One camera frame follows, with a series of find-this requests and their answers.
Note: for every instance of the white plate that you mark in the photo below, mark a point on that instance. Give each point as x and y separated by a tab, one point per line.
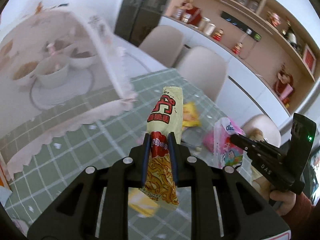
78	82

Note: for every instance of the flower bouquet red wrap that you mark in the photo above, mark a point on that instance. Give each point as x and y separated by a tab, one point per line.
283	86

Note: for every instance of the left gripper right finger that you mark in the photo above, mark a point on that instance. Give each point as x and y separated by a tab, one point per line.
223	204

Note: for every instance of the red figurine left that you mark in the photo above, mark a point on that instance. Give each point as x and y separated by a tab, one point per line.
218	35

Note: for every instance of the fortune god figurine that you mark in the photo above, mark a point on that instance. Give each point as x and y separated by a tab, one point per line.
273	18

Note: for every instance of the white bowl back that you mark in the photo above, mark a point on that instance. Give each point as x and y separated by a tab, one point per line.
81	55

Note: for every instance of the wine bottle on holder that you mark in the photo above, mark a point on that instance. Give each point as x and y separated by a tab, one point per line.
291	38

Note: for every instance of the white bowl front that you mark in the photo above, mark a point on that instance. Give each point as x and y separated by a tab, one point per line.
52	72

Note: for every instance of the white lower cabinet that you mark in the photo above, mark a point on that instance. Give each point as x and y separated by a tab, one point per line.
236	90

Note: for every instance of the small yellow packet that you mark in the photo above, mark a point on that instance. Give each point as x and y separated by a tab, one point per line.
141	203

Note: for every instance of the red figurine right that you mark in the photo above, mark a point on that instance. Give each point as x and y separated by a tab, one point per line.
237	48

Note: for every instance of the red figurine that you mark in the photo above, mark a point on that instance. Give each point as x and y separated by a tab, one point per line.
237	48
218	35

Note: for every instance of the yellow trash bag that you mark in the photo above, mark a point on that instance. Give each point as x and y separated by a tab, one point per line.
259	182

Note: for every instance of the black power strip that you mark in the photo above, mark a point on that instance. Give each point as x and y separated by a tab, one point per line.
240	25

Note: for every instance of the noodle snack packet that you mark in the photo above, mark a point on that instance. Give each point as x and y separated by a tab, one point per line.
166	117

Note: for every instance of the person right hand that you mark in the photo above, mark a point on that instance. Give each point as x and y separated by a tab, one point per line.
287	199

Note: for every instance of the pink cartoon wet wipes pack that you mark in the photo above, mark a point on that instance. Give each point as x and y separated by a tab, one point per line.
226	153

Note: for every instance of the dark glass cabinet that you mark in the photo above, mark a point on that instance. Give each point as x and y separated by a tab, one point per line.
137	18

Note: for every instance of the mesh food cover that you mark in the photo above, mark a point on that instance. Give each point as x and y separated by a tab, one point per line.
47	32

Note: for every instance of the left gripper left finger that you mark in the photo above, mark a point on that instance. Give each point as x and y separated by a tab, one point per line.
94	205

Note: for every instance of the red sleeve forearm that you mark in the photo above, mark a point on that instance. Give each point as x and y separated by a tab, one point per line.
303	219

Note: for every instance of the pink mini desktop bin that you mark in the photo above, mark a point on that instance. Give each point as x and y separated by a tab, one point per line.
209	141

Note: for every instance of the red framed picture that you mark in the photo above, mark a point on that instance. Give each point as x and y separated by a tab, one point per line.
309	58

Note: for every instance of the beige chair middle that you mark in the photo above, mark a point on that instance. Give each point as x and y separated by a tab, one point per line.
204	69

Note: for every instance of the wooden wall shelf unit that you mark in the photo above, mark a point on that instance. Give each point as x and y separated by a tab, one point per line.
266	56

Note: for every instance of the beige chair far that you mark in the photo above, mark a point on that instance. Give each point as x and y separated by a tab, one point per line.
164	43

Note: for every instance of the yellow cracker packet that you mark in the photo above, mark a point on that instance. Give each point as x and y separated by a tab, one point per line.
190	115

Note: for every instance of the white jar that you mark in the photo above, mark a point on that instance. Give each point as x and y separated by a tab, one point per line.
209	29

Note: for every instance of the white bowl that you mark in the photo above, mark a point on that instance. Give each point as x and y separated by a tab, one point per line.
81	55
52	72

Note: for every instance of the red gift bag with flowers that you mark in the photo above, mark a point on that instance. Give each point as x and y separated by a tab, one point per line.
188	13

